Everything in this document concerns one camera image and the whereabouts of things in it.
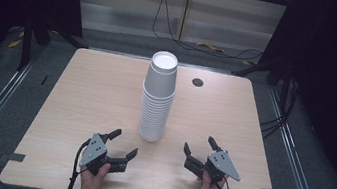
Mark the black metal stand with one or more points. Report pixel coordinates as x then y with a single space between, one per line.
25 49
284 81

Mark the yellow floor tape scrap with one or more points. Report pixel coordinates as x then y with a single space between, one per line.
15 43
210 46

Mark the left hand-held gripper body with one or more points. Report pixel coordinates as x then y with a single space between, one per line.
94 150

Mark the person's left hand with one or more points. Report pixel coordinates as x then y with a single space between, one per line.
93 181

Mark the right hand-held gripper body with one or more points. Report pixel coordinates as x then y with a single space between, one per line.
222 163

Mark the dark round table grommet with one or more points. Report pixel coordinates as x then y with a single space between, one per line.
197 82

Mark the small black floor strip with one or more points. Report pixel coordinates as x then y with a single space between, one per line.
44 79

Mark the stack of white paper cups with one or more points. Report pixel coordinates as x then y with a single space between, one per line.
156 106

